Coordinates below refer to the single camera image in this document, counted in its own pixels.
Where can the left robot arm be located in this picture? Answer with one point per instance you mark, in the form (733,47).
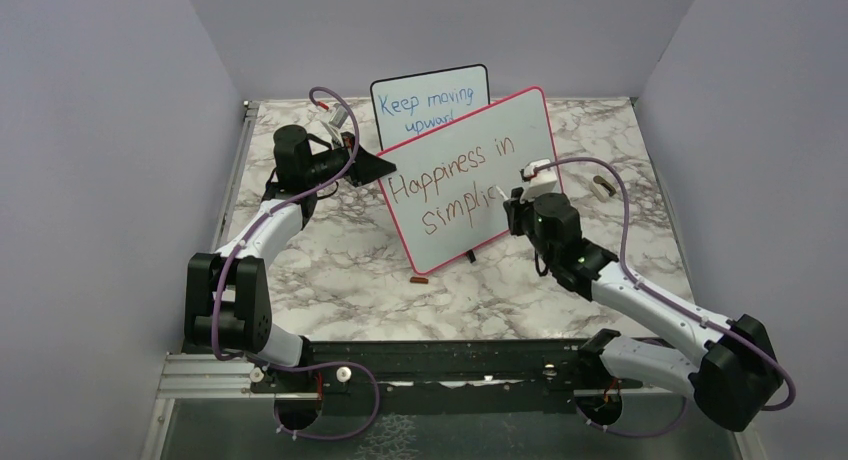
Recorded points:
(227,303)

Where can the small white eraser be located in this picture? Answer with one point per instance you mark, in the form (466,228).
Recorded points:
(602,189)

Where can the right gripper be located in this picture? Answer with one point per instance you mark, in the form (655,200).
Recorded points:
(516,207)

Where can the black framed whiteboard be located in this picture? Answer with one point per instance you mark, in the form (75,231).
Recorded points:
(410,105)

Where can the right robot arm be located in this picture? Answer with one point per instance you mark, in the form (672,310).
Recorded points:
(727,367)

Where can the black mounting rail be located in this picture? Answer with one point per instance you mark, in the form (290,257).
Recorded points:
(403,377)

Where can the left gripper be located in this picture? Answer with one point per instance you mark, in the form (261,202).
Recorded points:
(368,167)

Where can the white whiteboard marker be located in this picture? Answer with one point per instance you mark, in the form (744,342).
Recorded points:
(504,196)

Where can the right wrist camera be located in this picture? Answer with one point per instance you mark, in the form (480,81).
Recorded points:
(538,177)

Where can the pink framed whiteboard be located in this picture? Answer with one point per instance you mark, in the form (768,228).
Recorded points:
(442,198)

